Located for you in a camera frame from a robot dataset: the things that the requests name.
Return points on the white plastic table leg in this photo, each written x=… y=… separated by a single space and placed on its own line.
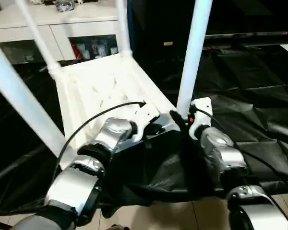
x=194 y=55
x=123 y=26
x=21 y=100
x=38 y=40

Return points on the white plastic table top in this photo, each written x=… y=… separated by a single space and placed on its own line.
x=98 y=83

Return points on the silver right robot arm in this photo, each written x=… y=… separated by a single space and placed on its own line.
x=225 y=148

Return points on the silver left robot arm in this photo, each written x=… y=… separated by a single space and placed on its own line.
x=69 y=189

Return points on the black mat cloth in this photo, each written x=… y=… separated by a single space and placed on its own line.
x=254 y=95

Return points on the small tan label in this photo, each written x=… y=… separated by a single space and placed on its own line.
x=168 y=43

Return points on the white ceramic cup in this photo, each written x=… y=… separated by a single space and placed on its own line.
x=114 y=50

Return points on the blue white printed mug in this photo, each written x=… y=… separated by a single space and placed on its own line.
x=98 y=49

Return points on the white can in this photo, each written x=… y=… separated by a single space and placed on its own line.
x=85 y=54

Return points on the dark blue vertical panel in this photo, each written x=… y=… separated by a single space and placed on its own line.
x=132 y=24

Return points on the small brown rounded object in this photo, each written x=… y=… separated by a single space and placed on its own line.
x=118 y=227

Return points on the red bottle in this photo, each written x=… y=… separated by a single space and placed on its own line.
x=74 y=50

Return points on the black backdrop cloth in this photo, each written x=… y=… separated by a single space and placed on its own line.
x=254 y=14

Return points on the white glass-door cabinet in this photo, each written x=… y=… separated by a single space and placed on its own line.
x=81 y=26

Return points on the silver bowl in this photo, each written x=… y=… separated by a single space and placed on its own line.
x=66 y=6

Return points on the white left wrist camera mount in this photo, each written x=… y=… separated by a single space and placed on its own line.
x=146 y=113

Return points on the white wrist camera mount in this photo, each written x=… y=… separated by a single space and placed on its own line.
x=146 y=113
x=202 y=107

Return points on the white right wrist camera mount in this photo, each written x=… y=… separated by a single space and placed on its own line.
x=202 y=107

